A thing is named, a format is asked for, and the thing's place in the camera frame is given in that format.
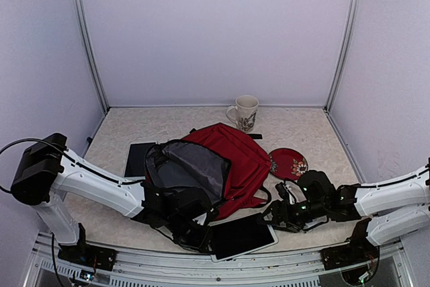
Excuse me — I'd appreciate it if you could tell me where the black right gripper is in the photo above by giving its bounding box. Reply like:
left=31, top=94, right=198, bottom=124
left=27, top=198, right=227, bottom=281
left=255, top=199, right=328, bottom=234

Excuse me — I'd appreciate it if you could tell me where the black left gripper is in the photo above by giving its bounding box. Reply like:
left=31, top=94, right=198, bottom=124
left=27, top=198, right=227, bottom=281
left=166, top=214, right=216, bottom=255

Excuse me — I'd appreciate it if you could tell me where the white tablet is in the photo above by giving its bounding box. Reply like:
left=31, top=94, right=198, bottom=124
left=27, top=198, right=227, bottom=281
left=124, top=142, right=156, bottom=179
left=210, top=213, right=279, bottom=263

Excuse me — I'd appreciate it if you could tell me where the red student backpack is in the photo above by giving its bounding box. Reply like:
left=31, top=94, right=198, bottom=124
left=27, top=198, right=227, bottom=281
left=144, top=123, right=271, bottom=220

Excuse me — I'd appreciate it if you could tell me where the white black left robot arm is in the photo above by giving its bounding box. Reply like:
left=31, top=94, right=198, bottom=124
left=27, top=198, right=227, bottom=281
left=1, top=133, right=215, bottom=263

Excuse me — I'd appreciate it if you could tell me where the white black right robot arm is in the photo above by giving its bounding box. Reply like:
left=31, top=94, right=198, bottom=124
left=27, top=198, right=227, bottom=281
left=257, top=165, right=429, bottom=263

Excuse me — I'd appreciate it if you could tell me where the red floral plate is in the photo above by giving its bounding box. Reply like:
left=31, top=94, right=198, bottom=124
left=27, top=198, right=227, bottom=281
left=269, top=148, right=308, bottom=181

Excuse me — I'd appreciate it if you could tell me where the white patterned ceramic mug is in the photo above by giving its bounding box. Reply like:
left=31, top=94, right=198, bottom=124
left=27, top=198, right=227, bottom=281
left=226, top=95, right=259, bottom=133

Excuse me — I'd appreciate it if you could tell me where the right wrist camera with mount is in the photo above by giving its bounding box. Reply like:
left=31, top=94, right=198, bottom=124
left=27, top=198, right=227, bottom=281
left=275, top=180, right=297, bottom=205

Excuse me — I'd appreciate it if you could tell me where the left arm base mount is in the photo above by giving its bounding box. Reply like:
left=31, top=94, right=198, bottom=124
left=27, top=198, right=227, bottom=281
left=58, top=223, right=117, bottom=272

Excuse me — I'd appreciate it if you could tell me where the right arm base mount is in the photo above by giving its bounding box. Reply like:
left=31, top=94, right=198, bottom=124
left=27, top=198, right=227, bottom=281
left=320, top=218, right=380, bottom=270

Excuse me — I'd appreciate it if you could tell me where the aluminium front rail frame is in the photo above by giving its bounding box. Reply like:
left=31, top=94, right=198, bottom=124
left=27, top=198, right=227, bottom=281
left=19, top=233, right=415, bottom=286

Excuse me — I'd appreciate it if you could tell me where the right aluminium corner post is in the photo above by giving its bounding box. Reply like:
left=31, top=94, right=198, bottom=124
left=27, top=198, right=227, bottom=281
left=324, top=0, right=359, bottom=114

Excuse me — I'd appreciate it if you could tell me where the aluminium corner post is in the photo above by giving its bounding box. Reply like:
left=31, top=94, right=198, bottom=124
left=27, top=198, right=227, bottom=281
left=324, top=0, right=359, bottom=114
left=73, top=0, right=110, bottom=116

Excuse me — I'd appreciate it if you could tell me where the left aluminium corner post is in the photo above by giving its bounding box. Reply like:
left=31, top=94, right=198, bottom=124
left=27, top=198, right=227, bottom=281
left=73, top=0, right=110, bottom=116

